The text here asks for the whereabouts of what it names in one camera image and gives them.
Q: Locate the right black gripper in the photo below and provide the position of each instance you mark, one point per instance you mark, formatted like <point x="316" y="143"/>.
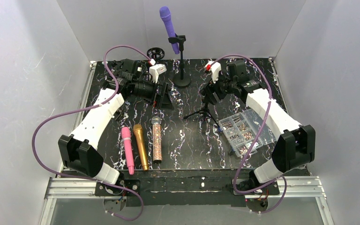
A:
<point x="211" y="94"/>

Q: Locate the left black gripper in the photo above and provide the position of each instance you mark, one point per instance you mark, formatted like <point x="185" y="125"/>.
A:
<point x="159" y="94"/>

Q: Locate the tripod stand with clip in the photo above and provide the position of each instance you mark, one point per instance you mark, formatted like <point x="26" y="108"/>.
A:
<point x="205" y="111"/>

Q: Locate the glitter rhinestone microphone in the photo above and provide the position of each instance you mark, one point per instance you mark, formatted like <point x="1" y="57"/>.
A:
<point x="157" y="146"/>

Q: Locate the round base clip stand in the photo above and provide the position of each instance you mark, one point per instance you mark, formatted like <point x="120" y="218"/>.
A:
<point x="180" y="80"/>

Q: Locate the gold microphone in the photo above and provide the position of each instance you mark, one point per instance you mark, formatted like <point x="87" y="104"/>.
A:
<point x="138" y="132"/>

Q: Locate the tripod shock mount stand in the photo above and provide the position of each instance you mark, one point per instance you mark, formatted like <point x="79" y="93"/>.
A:
<point x="155" y="53"/>

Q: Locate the pink microphone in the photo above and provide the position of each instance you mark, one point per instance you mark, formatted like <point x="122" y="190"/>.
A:
<point x="126" y="137"/>

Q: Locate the round base shock mount stand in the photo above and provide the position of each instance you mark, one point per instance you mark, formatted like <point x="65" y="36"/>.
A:
<point x="117" y="67"/>

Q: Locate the purple microphone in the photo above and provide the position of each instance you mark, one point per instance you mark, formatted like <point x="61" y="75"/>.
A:
<point x="165" y="16"/>

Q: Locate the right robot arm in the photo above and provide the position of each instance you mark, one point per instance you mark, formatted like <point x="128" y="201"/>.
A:
<point x="295" y="143"/>

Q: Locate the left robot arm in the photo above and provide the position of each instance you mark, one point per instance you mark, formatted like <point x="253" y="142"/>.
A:
<point x="79" y="149"/>

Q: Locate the clear plastic screw box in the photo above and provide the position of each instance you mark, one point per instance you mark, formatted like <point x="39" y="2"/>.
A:
<point x="240" y="130"/>

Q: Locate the black front mounting bar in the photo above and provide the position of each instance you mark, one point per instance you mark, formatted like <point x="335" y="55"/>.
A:
<point x="178" y="187"/>

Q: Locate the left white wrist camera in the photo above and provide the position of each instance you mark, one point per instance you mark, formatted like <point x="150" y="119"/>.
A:
<point x="156" y="71"/>

